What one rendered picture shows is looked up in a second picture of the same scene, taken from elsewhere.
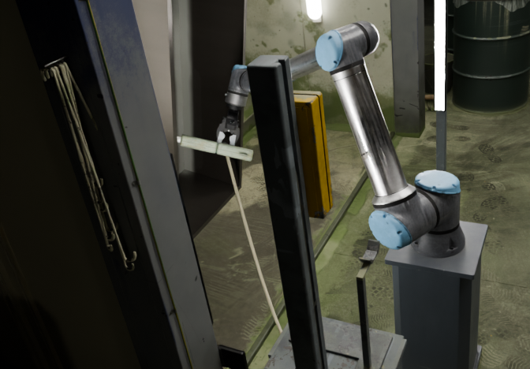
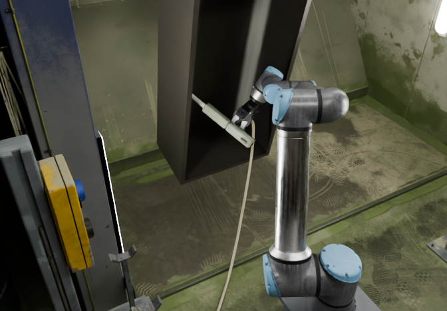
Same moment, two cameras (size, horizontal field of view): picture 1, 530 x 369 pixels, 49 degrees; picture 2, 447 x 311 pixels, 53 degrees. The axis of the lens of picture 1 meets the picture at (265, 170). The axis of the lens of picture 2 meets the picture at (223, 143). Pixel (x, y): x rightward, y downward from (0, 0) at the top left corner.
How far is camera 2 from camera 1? 0.96 m
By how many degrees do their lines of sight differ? 27
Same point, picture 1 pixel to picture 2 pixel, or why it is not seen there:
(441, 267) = not seen: outside the picture
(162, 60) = (187, 46)
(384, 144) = (291, 208)
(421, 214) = (299, 281)
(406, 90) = not seen: outside the picture
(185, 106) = (251, 74)
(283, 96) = (15, 179)
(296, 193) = (38, 248)
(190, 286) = (99, 230)
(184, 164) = not seen: hidden behind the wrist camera
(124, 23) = (58, 34)
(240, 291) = (229, 228)
